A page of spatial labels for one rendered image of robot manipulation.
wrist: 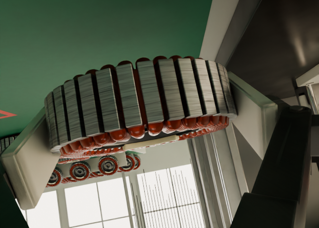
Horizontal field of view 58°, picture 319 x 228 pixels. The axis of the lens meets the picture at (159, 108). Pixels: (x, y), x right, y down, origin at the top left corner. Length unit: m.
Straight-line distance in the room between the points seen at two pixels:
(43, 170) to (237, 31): 0.17
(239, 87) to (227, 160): 0.26
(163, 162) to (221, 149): 6.32
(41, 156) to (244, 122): 0.11
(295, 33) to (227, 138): 0.21
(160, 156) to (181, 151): 0.50
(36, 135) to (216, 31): 0.17
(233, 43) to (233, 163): 0.22
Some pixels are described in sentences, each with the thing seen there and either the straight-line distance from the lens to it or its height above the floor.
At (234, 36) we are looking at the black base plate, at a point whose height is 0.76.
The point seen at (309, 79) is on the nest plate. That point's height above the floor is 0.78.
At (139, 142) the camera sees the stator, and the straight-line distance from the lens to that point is 0.21.
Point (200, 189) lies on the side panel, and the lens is 0.85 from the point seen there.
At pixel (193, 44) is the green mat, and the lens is 0.27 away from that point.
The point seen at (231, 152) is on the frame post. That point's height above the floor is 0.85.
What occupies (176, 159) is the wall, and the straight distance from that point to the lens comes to 6.73.
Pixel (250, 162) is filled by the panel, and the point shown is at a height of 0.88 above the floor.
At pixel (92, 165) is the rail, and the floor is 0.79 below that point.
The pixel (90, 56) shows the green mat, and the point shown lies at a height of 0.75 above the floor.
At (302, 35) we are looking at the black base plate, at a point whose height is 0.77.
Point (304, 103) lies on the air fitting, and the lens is 0.51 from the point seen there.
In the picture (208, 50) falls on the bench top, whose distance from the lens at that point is 0.30.
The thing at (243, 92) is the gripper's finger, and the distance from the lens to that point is 0.16.
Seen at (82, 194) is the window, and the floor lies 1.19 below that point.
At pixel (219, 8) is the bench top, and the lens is 0.23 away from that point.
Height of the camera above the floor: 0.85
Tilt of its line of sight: 11 degrees down
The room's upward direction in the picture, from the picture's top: 169 degrees clockwise
